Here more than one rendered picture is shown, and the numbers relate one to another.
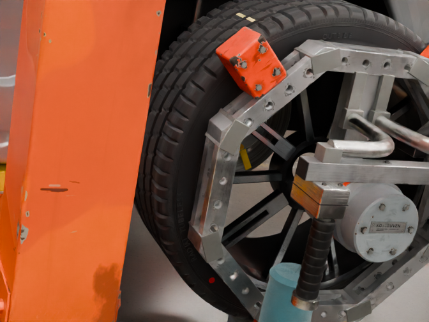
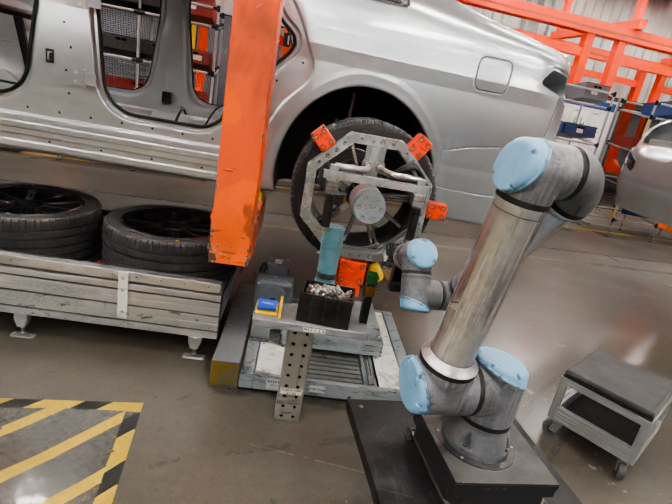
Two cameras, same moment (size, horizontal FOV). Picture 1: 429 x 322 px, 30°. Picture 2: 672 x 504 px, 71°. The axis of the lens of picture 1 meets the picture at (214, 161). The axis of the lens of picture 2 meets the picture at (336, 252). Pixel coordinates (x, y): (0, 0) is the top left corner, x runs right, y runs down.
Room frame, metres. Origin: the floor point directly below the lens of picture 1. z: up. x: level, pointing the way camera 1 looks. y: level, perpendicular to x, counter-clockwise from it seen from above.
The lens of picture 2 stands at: (-0.52, -0.83, 1.26)
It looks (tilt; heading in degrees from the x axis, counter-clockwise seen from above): 18 degrees down; 19
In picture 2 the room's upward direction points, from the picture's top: 11 degrees clockwise
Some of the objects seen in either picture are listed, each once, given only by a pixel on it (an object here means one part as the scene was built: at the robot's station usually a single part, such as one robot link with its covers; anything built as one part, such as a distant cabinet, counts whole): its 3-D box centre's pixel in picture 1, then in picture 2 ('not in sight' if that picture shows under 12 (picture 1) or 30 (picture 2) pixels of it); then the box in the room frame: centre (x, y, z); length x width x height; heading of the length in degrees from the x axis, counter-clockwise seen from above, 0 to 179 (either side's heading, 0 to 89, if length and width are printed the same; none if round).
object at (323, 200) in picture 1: (319, 192); (331, 184); (1.17, -0.17, 0.93); 0.09 x 0.05 x 0.05; 25
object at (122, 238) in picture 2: not in sight; (173, 243); (1.36, 0.71, 0.39); 0.66 x 0.66 x 0.24
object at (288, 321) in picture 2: not in sight; (310, 319); (1.00, -0.25, 0.44); 0.43 x 0.17 x 0.03; 115
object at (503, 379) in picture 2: not in sight; (491, 385); (0.72, -0.91, 0.58); 0.17 x 0.15 x 0.18; 127
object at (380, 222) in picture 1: (355, 205); (367, 202); (1.36, -0.26, 0.85); 0.21 x 0.14 x 0.14; 25
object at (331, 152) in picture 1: (346, 114); (353, 157); (1.27, -0.20, 1.03); 0.19 x 0.18 x 0.11; 25
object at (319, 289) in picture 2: not in sight; (326, 302); (1.02, -0.29, 0.51); 0.20 x 0.14 x 0.13; 108
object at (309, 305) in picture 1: (315, 259); (327, 211); (1.14, -0.18, 0.83); 0.04 x 0.04 x 0.16
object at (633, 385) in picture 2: not in sight; (607, 408); (1.64, -1.45, 0.17); 0.43 x 0.36 x 0.34; 156
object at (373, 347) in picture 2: not in sight; (330, 325); (1.57, -0.14, 0.13); 0.50 x 0.36 x 0.10; 115
